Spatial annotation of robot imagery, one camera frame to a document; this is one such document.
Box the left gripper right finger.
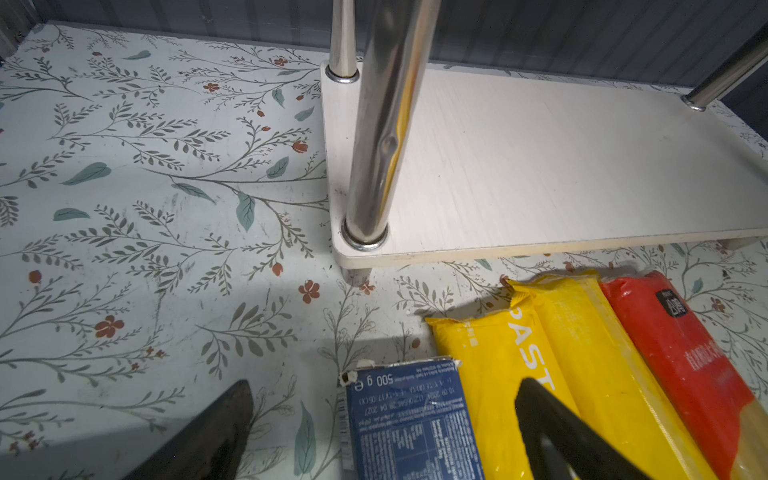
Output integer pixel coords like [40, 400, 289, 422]
[515, 377, 648, 479]

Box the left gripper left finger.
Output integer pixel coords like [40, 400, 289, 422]
[126, 380, 254, 480]

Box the red spaghetti pack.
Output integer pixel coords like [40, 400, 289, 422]
[600, 271, 767, 479]

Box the yellow Pastatime spaghetti pack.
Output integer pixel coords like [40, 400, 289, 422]
[426, 292, 578, 479]

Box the blue spaghetti box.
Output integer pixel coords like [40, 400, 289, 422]
[336, 357, 485, 479]

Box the white two-tier shelf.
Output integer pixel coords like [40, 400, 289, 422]
[320, 1, 767, 286]

